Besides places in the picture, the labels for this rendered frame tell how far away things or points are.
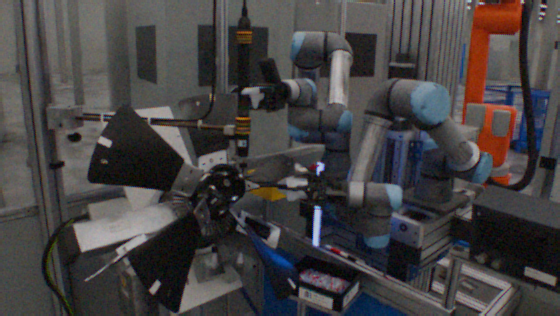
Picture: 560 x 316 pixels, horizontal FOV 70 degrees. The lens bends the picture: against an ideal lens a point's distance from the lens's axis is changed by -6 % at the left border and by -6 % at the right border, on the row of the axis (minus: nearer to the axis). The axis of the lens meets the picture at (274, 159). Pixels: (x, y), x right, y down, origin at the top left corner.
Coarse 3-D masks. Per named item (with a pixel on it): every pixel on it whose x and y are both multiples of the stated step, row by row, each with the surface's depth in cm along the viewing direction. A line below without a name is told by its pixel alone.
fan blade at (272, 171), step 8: (272, 160) 145; (280, 160) 145; (288, 160) 146; (264, 168) 140; (272, 168) 140; (280, 168) 140; (288, 168) 141; (296, 168) 142; (248, 176) 132; (256, 176) 133; (264, 176) 133; (272, 176) 133; (280, 176) 134; (288, 176) 135; (264, 184) 127; (272, 184) 128; (280, 184) 129
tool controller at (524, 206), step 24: (504, 192) 106; (480, 216) 104; (504, 216) 99; (528, 216) 96; (552, 216) 94; (480, 240) 107; (504, 240) 101; (528, 240) 96; (552, 240) 92; (480, 264) 110; (504, 264) 104; (528, 264) 99; (552, 264) 94; (552, 288) 96
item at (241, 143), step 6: (246, 12) 114; (240, 18) 114; (246, 18) 114; (240, 24) 114; (246, 24) 114; (240, 138) 122; (246, 138) 123; (240, 144) 123; (246, 144) 123; (240, 150) 124; (246, 150) 124; (240, 156) 124; (246, 156) 124
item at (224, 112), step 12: (204, 96) 138; (216, 96) 138; (228, 96) 138; (180, 108) 136; (192, 108) 136; (204, 108) 135; (216, 108) 135; (228, 108) 135; (204, 120) 133; (216, 120) 132; (228, 120) 132; (192, 132) 132; (204, 132) 131; (216, 132) 129; (204, 144) 129; (216, 144) 127; (228, 144) 127
